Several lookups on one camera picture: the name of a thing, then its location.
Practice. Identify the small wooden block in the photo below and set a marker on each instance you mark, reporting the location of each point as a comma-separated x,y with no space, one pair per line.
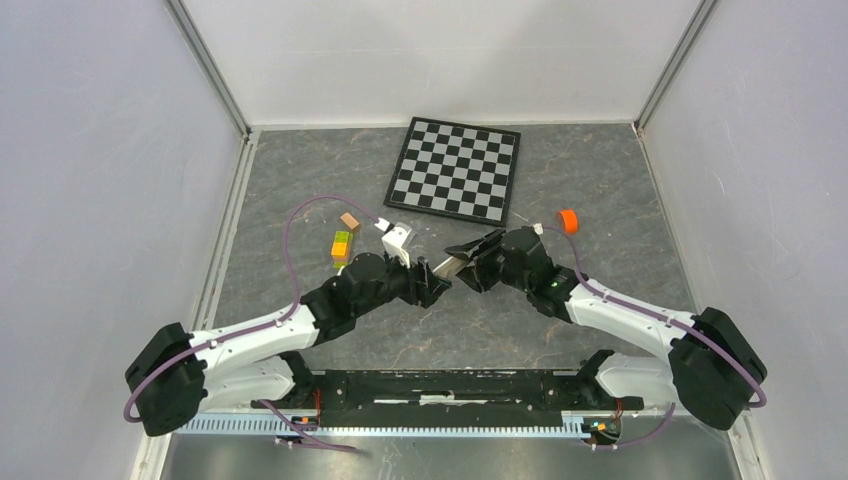
350,222

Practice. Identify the yellow green lego stack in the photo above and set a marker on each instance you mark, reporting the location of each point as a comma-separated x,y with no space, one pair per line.
341,248

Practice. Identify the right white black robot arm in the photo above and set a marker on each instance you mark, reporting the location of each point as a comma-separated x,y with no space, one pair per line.
699,361

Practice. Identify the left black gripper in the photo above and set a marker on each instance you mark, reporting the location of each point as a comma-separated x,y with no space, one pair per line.
426,289

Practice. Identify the black white chessboard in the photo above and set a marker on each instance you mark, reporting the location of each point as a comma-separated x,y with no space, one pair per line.
455,170

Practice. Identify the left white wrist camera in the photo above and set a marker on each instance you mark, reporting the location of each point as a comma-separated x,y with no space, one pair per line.
395,239

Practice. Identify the beige remote control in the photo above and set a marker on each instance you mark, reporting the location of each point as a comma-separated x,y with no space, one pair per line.
450,267

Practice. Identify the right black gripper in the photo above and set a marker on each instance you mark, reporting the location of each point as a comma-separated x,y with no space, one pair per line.
477,277

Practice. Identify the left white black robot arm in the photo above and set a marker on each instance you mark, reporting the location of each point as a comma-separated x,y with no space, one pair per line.
179,374

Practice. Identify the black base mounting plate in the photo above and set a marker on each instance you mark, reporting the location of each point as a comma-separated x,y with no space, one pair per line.
452,398

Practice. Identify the orange tape roll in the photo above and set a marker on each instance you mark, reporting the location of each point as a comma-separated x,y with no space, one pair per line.
568,220

